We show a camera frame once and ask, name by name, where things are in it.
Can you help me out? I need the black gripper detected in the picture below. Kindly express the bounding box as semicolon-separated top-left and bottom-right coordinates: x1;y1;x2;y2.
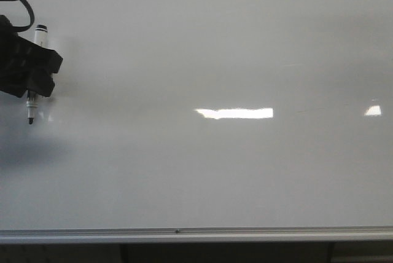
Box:
1;15;63;98

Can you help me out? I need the white whiteboard marker black tip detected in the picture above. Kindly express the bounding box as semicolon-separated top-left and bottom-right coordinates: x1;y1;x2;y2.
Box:
26;25;48;125

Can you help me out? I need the white glossy whiteboard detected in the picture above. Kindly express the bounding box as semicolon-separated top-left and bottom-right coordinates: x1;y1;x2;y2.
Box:
1;0;392;230

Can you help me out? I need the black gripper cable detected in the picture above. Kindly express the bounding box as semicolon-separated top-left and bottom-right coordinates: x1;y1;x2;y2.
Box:
0;0;36;33

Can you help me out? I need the aluminium whiteboard bottom frame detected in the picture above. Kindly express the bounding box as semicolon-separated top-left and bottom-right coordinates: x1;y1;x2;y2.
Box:
1;226;392;245

